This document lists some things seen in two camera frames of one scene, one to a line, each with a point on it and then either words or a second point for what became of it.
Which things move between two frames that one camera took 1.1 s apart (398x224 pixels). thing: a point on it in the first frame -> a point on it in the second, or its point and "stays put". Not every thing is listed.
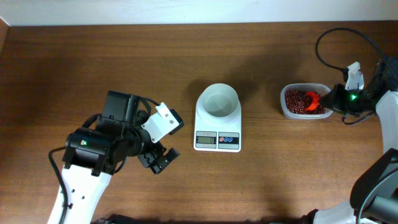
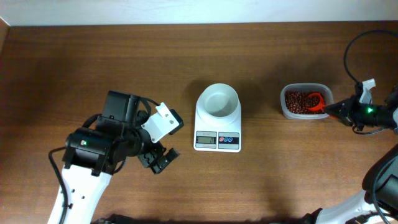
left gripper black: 157,150 stays put
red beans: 297,101 stays put
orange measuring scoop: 315,102 -> 321,106
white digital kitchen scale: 215,138 stays put
